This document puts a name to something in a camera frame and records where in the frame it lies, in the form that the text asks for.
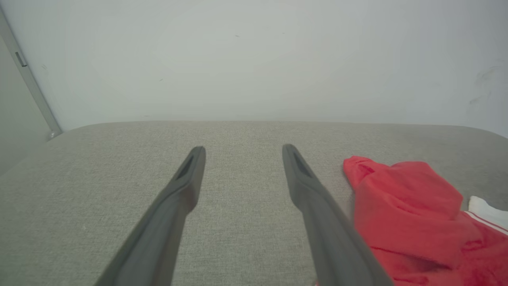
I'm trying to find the grey metal wall rail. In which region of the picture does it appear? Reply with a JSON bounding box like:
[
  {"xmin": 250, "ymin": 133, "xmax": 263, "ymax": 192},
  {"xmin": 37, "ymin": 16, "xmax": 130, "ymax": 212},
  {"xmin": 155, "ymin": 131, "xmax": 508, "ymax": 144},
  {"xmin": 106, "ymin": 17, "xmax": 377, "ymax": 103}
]
[{"xmin": 0, "ymin": 8, "xmax": 63, "ymax": 139}]

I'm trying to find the red and white garment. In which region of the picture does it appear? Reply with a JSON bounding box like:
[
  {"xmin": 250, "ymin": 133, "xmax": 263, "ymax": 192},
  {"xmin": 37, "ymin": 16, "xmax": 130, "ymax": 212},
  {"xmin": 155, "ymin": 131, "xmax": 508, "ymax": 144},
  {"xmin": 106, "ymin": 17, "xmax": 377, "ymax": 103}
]
[{"xmin": 343, "ymin": 156, "xmax": 508, "ymax": 286}]

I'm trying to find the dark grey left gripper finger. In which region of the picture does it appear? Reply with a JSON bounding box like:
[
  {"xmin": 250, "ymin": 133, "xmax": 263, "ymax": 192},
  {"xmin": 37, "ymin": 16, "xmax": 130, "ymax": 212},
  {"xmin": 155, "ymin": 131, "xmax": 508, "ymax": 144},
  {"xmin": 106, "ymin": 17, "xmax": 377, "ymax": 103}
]
[{"xmin": 94, "ymin": 146, "xmax": 206, "ymax": 286}]

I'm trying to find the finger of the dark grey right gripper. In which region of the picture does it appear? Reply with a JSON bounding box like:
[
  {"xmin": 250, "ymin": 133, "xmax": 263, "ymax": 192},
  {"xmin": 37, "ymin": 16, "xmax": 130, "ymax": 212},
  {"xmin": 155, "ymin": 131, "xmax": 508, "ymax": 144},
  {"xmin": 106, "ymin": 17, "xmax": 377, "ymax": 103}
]
[{"xmin": 282, "ymin": 144, "xmax": 394, "ymax": 286}]

